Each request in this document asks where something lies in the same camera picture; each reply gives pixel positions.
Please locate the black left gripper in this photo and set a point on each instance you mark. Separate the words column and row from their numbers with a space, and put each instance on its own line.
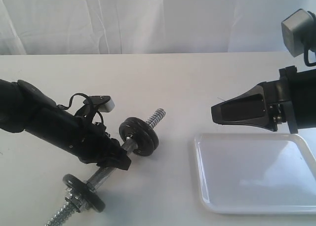
column 91, row 144

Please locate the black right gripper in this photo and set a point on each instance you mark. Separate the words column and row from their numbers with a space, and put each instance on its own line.
column 263, row 106

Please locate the black weight plate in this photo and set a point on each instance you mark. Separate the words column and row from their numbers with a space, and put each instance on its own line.
column 144, row 135
column 82, row 195
column 125, row 131

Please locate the chrome threaded dumbbell bar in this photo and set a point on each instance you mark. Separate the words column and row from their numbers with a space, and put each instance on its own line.
column 102, row 174

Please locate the white rectangular plastic tray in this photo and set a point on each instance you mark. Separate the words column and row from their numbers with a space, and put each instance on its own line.
column 255, row 174

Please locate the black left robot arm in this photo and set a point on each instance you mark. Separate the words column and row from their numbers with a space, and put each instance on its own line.
column 23, row 107

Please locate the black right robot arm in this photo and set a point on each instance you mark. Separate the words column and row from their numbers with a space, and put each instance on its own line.
column 291, row 99

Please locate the white backdrop curtain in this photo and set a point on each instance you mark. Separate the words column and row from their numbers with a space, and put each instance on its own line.
column 143, row 26

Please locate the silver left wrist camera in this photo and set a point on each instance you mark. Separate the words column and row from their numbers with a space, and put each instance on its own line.
column 98, row 103

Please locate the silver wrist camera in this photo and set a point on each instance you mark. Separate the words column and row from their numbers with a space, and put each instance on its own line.
column 299, row 32
column 98, row 103

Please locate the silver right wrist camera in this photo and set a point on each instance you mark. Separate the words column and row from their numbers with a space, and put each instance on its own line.
column 299, row 32

